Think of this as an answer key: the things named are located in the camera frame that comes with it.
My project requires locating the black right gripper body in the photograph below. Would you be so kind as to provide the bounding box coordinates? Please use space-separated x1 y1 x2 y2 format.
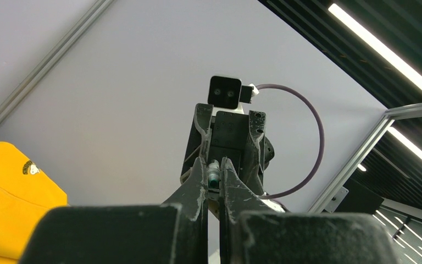
207 111 275 172

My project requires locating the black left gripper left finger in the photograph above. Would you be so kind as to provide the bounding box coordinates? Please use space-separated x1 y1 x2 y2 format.
20 157 208 263

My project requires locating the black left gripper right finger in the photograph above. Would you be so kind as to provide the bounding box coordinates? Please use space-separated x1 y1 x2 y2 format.
219 158 399 263

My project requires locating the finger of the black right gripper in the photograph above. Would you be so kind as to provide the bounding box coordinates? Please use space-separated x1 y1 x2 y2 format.
245 111 266 194
180 103 214 184

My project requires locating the green whiteboard marker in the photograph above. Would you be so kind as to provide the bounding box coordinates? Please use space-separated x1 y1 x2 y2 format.
207 159 221 189

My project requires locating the ceiling light strip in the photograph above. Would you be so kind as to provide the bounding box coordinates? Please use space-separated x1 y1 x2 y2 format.
328 3 422 91

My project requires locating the yellow folded sweatshirt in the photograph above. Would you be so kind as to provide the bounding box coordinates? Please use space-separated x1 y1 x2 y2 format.
0 141 68 263

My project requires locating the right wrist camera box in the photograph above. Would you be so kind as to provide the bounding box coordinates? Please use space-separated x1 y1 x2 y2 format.
207 75 258 110

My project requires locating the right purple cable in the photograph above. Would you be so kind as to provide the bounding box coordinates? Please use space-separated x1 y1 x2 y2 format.
256 83 325 200

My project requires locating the aluminium frame post right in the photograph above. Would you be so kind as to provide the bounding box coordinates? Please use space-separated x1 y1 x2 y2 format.
308 103 422 213

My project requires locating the aluminium frame post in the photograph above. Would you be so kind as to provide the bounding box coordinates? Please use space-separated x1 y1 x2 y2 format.
0 1 115 126
308 103 422 213

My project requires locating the aluminium frame post left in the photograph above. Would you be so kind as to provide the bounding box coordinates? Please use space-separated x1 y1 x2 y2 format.
0 1 115 126

